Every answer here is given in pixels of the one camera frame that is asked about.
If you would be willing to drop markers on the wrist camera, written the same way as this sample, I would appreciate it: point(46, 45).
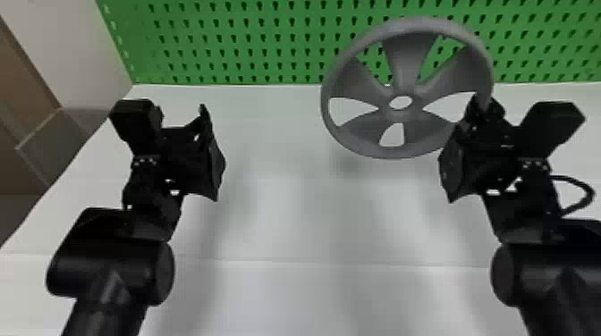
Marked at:
point(136, 124)
point(549, 126)

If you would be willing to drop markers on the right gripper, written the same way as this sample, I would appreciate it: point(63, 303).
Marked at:
point(493, 152)

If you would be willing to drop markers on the grey wheel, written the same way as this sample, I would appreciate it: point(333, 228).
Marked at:
point(408, 84)

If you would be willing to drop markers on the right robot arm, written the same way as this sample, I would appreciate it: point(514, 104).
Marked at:
point(544, 277)

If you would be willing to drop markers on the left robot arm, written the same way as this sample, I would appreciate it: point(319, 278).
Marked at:
point(110, 267)

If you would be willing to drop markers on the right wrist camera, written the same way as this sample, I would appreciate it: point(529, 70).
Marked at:
point(549, 126)

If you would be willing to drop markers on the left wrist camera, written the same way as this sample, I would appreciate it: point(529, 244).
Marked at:
point(136, 124)

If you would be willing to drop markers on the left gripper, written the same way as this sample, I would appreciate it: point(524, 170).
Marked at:
point(181, 157)

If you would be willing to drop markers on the white panel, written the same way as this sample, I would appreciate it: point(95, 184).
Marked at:
point(61, 51)

